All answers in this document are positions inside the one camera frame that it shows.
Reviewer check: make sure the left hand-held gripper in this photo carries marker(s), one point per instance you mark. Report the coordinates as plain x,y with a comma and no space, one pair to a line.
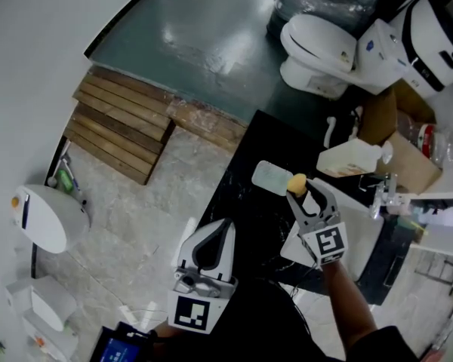
196,304

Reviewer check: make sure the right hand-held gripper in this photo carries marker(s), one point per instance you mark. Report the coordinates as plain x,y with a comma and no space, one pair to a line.
326,241

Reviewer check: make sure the yellow soap bar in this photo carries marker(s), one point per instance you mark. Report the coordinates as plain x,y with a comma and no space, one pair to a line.
297,185

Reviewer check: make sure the clear plastic soap dish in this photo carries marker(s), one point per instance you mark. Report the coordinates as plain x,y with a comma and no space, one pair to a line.
270,175

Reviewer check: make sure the person's right forearm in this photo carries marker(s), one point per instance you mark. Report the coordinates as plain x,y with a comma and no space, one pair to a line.
347,300

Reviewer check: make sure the person's left forearm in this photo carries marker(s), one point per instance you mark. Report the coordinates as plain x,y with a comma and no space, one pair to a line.
164,332

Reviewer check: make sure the white rectangular sink basin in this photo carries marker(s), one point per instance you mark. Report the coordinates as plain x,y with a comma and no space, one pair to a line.
362,236

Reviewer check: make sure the large white orange-label bottle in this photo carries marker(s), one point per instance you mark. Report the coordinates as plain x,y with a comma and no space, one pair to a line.
347,158

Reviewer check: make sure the black marble washstand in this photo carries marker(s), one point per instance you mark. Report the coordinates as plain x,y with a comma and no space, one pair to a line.
249,209

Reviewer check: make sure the chrome faucet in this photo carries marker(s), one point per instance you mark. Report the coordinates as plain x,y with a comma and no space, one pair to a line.
385,198

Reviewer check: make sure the white pipe fitting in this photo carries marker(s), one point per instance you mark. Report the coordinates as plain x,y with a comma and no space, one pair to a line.
329,132

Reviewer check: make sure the person's black clothing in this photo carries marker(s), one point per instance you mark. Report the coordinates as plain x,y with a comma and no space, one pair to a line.
268,326

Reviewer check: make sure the brown cardboard box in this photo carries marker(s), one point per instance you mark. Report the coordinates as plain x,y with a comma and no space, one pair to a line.
411,153

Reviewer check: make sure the black device with blue screen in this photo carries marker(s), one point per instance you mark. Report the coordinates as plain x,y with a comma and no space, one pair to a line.
117,349

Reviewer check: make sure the worn wooden threshold board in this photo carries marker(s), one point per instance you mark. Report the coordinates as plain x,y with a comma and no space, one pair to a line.
207,121

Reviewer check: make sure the clear plastic bottle red cap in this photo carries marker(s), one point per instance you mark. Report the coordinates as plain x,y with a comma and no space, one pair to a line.
434,142

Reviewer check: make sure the wooden slatted step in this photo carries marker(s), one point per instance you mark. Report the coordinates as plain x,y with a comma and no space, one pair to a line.
117,126

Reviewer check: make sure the white toilet with tank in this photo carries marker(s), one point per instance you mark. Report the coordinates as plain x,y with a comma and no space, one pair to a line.
317,47

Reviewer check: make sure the green brush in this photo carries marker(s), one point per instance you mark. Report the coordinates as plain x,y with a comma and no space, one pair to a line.
65,181

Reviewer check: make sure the white round lidded bin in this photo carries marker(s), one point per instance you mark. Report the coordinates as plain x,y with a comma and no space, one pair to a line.
45,217

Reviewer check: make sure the white and black appliance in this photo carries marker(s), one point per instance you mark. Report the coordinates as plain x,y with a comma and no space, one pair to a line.
434,43

